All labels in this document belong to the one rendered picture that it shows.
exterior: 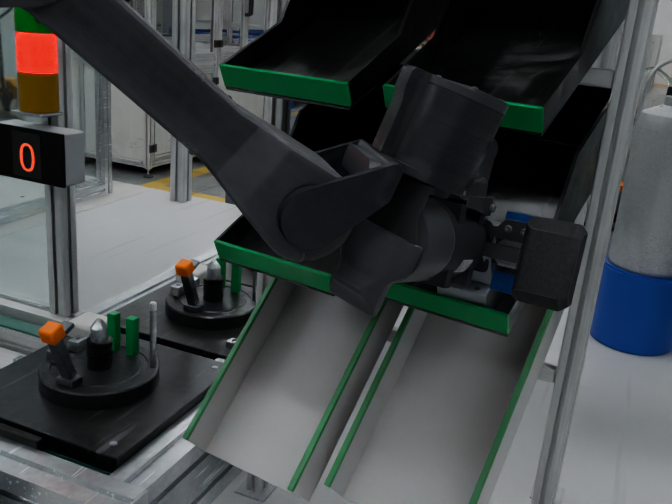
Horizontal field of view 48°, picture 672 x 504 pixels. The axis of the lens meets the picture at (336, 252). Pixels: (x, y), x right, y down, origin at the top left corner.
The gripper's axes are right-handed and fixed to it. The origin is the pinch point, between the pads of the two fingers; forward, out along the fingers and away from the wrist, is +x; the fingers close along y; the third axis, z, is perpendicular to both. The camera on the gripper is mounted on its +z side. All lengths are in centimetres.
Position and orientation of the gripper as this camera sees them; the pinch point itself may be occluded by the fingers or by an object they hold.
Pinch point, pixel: (474, 241)
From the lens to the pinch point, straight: 61.3
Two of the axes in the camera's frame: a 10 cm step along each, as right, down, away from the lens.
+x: 4.9, 0.0, 8.7
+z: 2.0, -9.7, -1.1
